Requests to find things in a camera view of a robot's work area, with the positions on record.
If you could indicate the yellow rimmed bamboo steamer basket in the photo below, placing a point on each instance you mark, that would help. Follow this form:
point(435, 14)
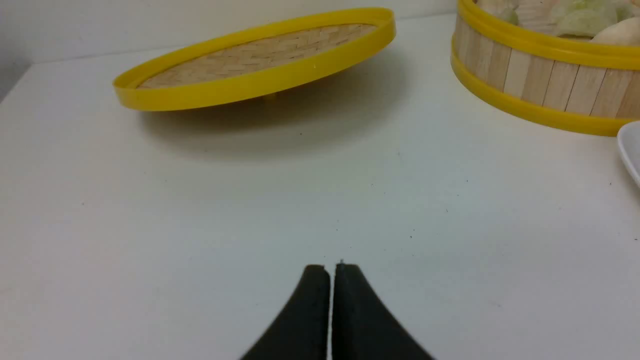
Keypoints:
point(568, 84)

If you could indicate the green dumpling in steamer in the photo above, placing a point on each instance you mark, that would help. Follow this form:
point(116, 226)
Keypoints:
point(582, 18)

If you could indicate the white dumpling in steamer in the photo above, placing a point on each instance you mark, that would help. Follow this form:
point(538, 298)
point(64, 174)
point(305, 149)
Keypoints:
point(625, 33)

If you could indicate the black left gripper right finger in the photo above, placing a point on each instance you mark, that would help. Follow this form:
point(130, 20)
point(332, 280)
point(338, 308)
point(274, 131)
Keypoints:
point(362, 326)

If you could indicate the white square plate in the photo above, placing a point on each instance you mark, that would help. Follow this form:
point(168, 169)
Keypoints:
point(628, 142)

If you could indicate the yellow rimmed bamboo steamer lid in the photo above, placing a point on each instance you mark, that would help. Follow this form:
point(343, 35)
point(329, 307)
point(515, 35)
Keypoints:
point(256, 62)

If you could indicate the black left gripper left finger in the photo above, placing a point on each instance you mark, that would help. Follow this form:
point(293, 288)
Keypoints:
point(300, 331)

